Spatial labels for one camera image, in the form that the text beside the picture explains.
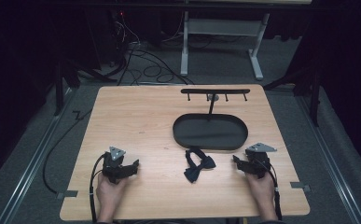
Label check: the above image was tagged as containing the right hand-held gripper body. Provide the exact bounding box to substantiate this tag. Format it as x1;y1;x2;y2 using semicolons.
243;142;278;180

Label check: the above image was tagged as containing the black bow tie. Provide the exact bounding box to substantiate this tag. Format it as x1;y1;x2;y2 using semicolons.
183;147;217;184

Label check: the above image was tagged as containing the black metal stand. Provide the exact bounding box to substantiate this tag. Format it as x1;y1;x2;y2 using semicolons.
262;60;323;128
52;57;118;117

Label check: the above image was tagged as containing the black floor cable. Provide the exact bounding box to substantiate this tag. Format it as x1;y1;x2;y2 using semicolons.
42;108;92;195

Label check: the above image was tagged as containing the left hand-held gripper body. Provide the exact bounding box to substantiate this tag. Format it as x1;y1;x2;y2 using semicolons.
101;146;127;185

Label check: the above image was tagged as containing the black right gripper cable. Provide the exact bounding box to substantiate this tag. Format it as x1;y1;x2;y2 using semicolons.
253;159;284;221

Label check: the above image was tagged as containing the grey tape strip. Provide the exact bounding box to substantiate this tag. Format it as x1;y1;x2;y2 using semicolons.
56;189;79;201
289;181;312;193

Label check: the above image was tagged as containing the person's right hand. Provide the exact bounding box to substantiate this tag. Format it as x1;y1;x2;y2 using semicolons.
245;172;278;207

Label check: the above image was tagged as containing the person's left hand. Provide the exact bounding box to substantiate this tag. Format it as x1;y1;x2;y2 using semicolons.
95;172;130;213

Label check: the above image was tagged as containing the tangle of black floor cables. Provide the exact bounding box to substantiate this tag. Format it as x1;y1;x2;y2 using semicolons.
106;11;196;87

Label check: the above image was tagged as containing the white metal desk frame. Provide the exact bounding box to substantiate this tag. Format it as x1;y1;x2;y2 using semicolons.
179;11;271;81

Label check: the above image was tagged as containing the metal floor rail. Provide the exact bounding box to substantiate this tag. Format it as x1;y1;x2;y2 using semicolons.
295;95;361;224
0;88;77;224

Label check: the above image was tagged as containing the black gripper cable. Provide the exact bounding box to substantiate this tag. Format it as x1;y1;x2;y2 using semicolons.
89;153;107;224
253;159;284;221

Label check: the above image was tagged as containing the black hook stand with tray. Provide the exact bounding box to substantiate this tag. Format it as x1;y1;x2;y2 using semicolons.
172;88;252;151

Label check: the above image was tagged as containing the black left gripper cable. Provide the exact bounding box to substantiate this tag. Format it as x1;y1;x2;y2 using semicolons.
89;153;107;224

